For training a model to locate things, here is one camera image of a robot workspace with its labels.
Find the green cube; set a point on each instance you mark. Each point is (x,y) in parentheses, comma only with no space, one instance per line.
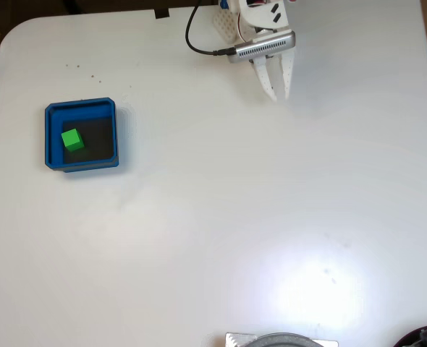
(72,140)

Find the blue box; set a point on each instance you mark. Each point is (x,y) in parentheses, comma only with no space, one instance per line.
(52,137)

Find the black tape piece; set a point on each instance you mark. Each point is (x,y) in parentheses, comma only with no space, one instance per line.
(161,13)

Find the grey round object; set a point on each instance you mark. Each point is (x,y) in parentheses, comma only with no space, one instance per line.
(286,340)

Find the silver metal plate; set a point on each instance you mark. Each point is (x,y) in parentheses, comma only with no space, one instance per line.
(235,340)

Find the silver camera box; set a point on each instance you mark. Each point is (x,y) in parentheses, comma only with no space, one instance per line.
(264,47)

